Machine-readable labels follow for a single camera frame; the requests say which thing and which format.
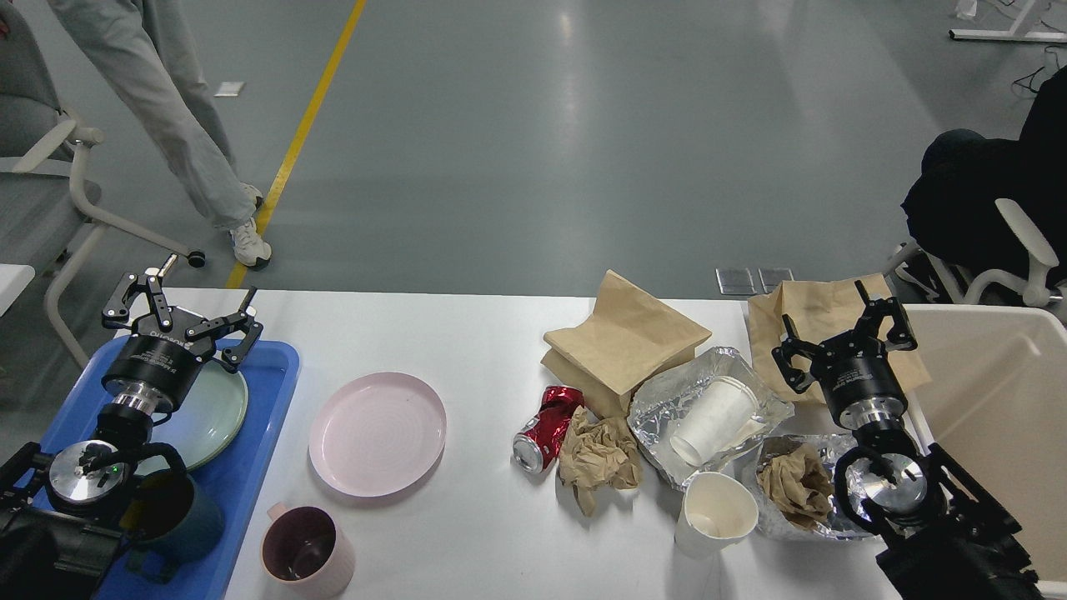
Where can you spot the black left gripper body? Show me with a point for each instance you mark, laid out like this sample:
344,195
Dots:
156,368

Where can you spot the blue plastic tray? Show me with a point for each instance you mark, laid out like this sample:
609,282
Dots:
233,479

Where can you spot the aluminium foil sheet lower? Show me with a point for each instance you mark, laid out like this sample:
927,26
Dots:
772,524

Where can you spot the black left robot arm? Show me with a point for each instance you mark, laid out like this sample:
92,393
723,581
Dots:
69,516

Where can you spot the white paper cup lying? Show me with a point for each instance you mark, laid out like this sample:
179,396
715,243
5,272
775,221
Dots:
714,420

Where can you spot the pink plate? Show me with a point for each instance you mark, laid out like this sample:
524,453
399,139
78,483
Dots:
378,435

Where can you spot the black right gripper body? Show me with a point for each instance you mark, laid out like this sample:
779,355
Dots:
857,381

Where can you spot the crushed red soda can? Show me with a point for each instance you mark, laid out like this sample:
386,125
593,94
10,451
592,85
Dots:
538,442

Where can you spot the white chair right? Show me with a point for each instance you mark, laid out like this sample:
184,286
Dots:
958,259

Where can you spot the green plate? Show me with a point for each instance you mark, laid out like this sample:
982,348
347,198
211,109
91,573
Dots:
210,418

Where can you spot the person in black seated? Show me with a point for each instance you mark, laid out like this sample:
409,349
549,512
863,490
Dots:
963,170

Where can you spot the aluminium foil sheet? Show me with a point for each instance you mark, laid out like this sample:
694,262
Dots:
772,524
661,402

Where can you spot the white table leg far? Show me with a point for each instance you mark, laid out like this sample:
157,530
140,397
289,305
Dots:
1026,24

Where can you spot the person in grey trousers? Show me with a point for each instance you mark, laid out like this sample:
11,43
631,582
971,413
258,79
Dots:
146,52

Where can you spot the crumpled brown paper on foil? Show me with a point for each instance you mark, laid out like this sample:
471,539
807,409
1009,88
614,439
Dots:
800,487

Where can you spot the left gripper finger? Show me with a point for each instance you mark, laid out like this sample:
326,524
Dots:
202,338
116,312

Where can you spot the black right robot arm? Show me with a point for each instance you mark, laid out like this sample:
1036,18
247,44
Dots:
945,536

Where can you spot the metal floor socket plates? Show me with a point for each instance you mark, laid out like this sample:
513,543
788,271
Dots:
746,282

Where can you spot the beige plastic bin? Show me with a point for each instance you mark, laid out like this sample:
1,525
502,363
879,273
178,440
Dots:
996,401

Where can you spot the white paper cup upright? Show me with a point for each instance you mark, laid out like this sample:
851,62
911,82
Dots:
716,512

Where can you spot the pink mug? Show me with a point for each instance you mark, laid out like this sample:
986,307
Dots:
306,551

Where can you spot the dark blue mug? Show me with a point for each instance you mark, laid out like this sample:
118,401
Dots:
169,521

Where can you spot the white side table corner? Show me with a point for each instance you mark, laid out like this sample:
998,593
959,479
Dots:
15,278

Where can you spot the brown paper bag right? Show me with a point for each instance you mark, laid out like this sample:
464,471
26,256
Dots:
820,310

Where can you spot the grey office chair left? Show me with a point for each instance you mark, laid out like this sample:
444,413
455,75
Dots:
51,218

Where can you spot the folded brown paper bag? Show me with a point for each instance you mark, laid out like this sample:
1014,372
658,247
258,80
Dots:
628,338

